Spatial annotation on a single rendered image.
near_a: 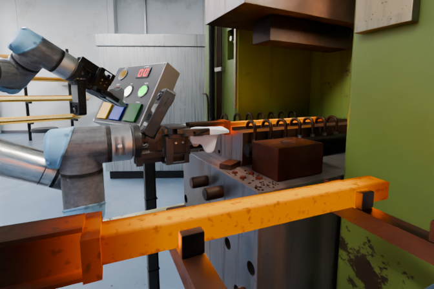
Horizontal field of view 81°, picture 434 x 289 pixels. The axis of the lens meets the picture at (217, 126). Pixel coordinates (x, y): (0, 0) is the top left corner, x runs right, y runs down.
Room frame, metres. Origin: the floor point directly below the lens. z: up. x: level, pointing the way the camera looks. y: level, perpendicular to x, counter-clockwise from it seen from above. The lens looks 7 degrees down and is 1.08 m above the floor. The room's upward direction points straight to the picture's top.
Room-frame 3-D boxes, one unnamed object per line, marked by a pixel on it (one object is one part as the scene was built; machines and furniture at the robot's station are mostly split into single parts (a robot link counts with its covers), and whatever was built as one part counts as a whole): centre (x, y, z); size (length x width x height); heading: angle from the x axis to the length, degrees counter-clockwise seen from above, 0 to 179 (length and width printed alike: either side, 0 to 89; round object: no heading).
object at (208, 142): (0.57, 0.02, 0.97); 0.09 x 0.03 x 0.06; 99
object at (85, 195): (0.50, 0.27, 0.88); 0.11 x 0.08 x 0.11; 32
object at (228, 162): (0.55, -0.03, 0.92); 0.04 x 0.03 x 0.01; 149
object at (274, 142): (0.52, -0.15, 0.95); 0.12 x 0.09 x 0.07; 117
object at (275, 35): (0.74, -0.25, 1.24); 0.30 x 0.07 x 0.06; 117
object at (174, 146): (0.55, 0.12, 0.97); 0.12 x 0.08 x 0.09; 117
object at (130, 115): (0.95, 0.31, 1.01); 0.07 x 0.05 x 0.07; 52
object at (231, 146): (0.75, -0.20, 0.96); 0.42 x 0.20 x 0.09; 117
